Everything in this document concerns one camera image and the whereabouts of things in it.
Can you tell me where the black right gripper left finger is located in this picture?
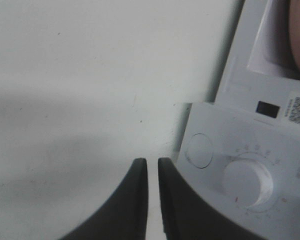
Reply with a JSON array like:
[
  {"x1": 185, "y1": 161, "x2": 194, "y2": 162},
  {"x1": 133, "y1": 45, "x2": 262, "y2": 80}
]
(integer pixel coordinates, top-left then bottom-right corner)
[{"x1": 62, "y1": 158, "x2": 149, "y2": 240}]

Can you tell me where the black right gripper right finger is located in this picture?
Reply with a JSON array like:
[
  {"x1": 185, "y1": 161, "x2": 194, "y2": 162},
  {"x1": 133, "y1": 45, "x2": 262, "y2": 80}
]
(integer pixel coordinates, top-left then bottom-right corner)
[{"x1": 157, "y1": 157, "x2": 262, "y2": 240}]

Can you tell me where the round white door button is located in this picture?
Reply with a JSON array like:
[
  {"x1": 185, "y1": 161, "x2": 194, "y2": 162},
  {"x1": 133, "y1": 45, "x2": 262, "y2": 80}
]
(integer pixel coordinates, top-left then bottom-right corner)
[{"x1": 185, "y1": 133, "x2": 214, "y2": 169}]

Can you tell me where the white timer knob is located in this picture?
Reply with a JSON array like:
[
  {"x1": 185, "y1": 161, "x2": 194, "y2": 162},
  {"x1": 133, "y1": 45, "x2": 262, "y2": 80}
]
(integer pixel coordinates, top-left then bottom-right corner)
[{"x1": 222, "y1": 158, "x2": 274, "y2": 207}]

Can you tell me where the white microwave oven body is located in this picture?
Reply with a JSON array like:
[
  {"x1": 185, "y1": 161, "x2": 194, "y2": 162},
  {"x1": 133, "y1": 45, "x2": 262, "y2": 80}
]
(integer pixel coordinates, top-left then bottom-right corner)
[{"x1": 177, "y1": 0, "x2": 300, "y2": 240}]

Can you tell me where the white warning label sticker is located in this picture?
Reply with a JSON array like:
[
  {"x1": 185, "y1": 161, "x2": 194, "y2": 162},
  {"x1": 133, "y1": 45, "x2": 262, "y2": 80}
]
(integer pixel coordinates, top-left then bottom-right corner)
[{"x1": 282, "y1": 91, "x2": 300, "y2": 126}]

